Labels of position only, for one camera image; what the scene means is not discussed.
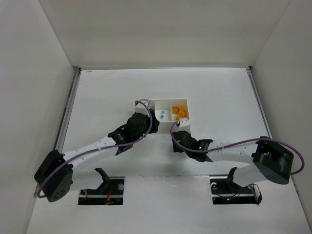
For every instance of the white three-compartment tray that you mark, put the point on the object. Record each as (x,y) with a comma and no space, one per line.
(169,118)

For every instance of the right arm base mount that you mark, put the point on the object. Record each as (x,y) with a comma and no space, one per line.
(226,192)

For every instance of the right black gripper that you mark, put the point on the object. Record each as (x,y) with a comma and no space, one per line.
(177,137)

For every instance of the yellow lego piece with flower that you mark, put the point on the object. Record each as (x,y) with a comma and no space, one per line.
(181,114)

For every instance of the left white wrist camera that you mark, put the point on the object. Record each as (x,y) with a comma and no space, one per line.
(141,106)

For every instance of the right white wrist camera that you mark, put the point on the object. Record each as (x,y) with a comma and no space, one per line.
(184,125)

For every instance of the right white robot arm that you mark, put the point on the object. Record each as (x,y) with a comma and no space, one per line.
(265,159)

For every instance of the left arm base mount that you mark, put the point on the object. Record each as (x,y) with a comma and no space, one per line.
(108,193)

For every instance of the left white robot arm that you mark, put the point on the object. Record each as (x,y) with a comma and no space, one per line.
(61,173)

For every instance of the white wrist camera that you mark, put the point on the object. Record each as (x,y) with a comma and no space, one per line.
(184,125)
(141,106)

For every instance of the long yellow lego brick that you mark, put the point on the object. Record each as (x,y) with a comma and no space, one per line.
(175,109)

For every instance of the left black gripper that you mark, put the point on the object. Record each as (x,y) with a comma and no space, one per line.
(153,122)

